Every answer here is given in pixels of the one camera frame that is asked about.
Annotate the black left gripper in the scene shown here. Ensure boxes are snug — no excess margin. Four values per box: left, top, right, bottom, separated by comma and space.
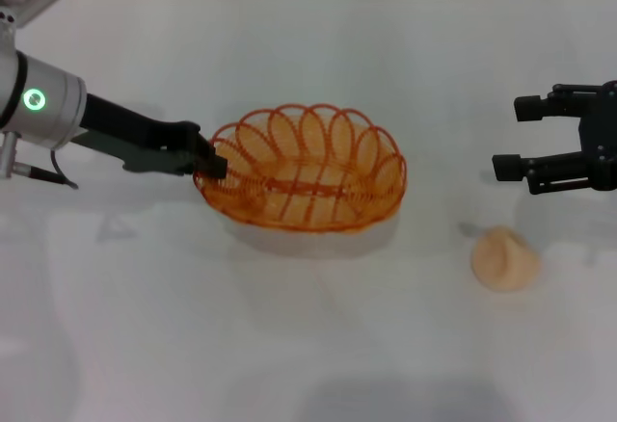
71, 94, 228, 177

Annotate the pale peach bread bun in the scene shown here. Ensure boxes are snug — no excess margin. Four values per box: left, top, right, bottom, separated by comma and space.
469, 225, 542, 293

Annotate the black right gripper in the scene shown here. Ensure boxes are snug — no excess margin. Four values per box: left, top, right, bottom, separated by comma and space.
492, 79, 617, 196

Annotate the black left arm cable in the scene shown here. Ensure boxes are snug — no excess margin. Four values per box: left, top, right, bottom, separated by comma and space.
0, 131, 80, 190

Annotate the orange plastic wire basket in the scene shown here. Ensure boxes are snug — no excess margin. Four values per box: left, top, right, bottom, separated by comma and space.
193, 102, 409, 235

